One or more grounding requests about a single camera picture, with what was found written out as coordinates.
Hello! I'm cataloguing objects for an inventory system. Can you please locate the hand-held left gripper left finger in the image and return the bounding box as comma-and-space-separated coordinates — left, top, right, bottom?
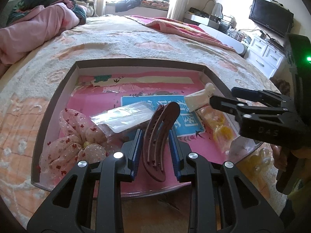
27, 129, 143, 233

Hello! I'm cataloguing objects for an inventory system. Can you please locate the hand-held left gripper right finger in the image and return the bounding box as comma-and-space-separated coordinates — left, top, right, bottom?
169, 129, 285, 233

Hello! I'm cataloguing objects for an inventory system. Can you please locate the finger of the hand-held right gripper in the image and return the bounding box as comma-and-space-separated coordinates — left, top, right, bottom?
209, 95, 285, 125
231, 87, 295, 108

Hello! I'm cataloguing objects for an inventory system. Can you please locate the brown curved hair clip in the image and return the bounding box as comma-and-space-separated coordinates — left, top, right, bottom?
142, 102, 181, 182

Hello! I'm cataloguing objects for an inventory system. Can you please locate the clear bag of yellow hairclips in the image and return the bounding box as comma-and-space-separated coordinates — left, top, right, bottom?
196, 107, 240, 155

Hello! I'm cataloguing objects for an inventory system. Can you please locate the dark shallow cardboard box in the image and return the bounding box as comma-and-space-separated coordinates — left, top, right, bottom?
31, 59, 269, 195

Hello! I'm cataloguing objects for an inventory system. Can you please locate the white cream tube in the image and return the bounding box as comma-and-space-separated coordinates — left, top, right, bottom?
184, 83, 216, 112

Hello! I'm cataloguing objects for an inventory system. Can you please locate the clear bag with earrings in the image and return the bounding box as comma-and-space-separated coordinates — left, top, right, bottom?
90, 101, 156, 134

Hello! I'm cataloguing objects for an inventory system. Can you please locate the floral fabric hair scrunchie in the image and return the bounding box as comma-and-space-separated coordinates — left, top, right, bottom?
39, 108, 109, 173

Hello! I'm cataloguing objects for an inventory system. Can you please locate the person's right hand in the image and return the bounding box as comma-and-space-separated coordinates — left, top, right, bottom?
272, 144, 290, 171

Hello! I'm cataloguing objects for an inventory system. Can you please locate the dark brown cloth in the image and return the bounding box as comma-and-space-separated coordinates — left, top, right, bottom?
269, 76, 291, 96

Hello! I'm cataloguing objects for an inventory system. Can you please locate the white drawer cabinet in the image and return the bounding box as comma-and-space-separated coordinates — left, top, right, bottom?
247, 34, 289, 78

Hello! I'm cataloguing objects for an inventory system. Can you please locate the small clear plastic bag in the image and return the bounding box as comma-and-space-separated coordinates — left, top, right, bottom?
229, 139, 264, 161

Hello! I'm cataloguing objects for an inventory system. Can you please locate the pale yellow small toy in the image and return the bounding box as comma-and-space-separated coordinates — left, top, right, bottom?
243, 148, 273, 173

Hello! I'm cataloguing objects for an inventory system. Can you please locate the white desk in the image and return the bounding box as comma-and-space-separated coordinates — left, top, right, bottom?
183, 13, 249, 56

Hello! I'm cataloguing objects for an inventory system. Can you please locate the pink patterned blanket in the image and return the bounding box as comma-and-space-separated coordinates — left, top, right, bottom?
123, 15, 238, 53

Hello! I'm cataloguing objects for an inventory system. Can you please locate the pile of dark clothes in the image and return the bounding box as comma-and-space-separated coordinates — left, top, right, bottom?
115, 0, 147, 13

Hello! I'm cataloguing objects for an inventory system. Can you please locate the pink duvet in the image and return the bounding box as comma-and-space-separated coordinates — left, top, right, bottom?
0, 3, 81, 65

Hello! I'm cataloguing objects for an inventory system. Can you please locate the dark floral quilt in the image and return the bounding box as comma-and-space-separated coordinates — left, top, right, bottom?
7, 0, 87, 25

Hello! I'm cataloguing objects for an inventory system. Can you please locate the black wall television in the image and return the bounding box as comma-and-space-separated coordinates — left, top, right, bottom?
248, 0, 294, 38

